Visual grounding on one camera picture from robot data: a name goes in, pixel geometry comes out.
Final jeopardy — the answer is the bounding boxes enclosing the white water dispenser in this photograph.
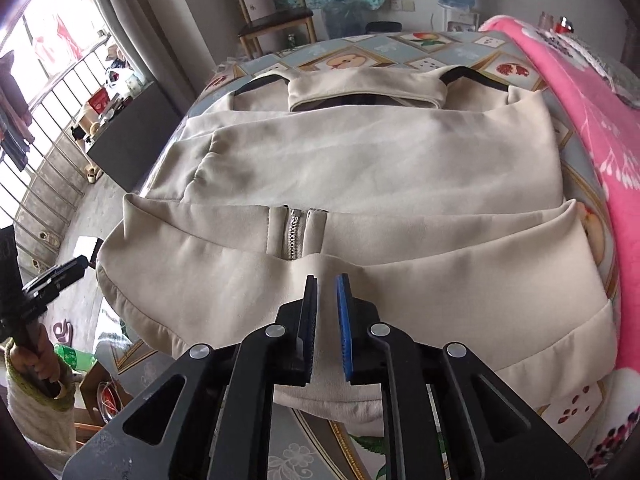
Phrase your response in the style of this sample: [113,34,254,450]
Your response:
[442,7,478,33]

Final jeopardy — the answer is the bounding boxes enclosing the wooden chair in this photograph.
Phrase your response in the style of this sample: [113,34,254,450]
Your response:
[230,0,316,58]

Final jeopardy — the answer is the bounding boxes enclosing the silver quilted lace cloth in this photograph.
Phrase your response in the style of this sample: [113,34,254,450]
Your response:
[535,27,640,96]

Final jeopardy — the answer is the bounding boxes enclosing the person's left hand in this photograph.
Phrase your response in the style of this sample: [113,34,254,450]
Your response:
[7,325,75,400]

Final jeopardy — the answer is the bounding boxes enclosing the brown open box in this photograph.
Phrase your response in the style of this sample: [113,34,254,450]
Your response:
[75,360,126,453]

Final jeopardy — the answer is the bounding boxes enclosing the person's left forearm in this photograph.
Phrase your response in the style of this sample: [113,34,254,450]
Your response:
[4,347,76,466]

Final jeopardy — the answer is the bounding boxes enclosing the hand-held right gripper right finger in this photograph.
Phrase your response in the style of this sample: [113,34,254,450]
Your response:
[336,274,591,480]

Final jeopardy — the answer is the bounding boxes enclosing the red box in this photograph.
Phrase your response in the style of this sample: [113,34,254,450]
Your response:
[87,87,112,113]

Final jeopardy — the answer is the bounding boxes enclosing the pink floral blanket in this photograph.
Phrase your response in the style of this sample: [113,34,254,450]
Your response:
[477,14,640,480]

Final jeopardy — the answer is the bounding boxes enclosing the empty clear water jug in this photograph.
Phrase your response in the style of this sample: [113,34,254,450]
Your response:
[322,0,368,41]

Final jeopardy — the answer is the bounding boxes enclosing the dark hanging clothes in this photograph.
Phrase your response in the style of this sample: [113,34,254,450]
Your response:
[0,50,36,171]

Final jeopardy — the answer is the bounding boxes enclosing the metal window railing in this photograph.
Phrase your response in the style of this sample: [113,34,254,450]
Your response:
[0,35,131,241]

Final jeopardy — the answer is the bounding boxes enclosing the red hanging cloth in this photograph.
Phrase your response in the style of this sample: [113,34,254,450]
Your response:
[30,10,86,61]

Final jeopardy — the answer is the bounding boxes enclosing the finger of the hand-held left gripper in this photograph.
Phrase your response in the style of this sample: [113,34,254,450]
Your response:
[22,256,96,297]
[22,294,63,317]

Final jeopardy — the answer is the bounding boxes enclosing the filled plastic shopping bag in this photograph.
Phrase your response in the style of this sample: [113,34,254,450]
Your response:
[105,67,143,98]

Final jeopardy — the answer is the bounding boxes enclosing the grey curtain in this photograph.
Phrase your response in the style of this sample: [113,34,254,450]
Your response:
[95,0,198,111]

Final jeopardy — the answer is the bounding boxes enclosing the green plastic bottle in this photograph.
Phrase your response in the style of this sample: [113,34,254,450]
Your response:
[55,344,98,373]

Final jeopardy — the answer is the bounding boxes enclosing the cream zip jacket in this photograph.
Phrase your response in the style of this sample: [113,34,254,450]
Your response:
[96,64,617,428]

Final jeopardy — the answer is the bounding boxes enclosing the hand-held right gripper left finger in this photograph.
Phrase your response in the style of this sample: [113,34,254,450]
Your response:
[62,275,319,480]

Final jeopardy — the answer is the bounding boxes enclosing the dark cabinet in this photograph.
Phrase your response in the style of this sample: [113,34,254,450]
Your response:
[86,81,182,191]

